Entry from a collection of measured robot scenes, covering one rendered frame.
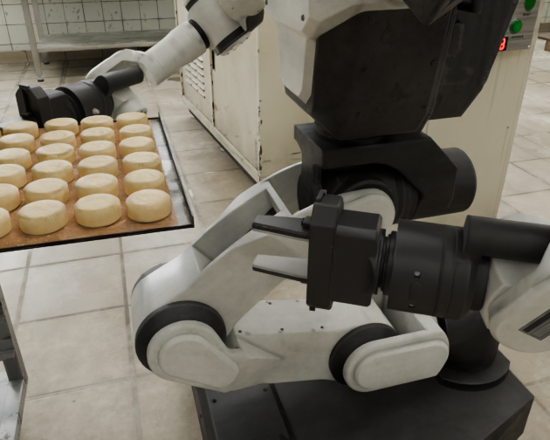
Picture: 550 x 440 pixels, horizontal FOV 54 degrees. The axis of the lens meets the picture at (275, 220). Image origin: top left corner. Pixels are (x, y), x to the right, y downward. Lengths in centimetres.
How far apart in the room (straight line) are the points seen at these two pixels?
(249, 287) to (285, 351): 16
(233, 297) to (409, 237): 42
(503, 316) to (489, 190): 124
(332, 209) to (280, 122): 155
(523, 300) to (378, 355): 53
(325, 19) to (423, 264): 32
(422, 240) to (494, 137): 116
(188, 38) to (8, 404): 80
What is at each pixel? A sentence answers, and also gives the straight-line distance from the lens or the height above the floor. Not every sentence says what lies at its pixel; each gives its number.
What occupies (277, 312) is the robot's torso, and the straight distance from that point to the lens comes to 98.
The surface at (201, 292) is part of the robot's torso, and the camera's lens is 84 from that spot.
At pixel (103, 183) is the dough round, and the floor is 70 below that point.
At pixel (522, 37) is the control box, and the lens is 155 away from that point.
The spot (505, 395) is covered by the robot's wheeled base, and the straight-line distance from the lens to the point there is 119.
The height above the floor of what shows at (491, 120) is 51.
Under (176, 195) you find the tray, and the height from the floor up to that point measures 68.
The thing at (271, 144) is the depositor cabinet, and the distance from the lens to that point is 205.
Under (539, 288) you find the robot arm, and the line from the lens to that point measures 47.
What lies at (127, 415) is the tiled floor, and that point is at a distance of 134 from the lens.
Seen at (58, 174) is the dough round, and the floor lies 70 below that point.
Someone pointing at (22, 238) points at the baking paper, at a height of 68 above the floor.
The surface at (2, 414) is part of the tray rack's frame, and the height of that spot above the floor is 15.
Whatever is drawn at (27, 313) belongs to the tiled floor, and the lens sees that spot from 171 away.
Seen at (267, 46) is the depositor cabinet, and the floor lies 61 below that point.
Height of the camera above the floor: 97
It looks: 29 degrees down
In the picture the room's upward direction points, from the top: straight up
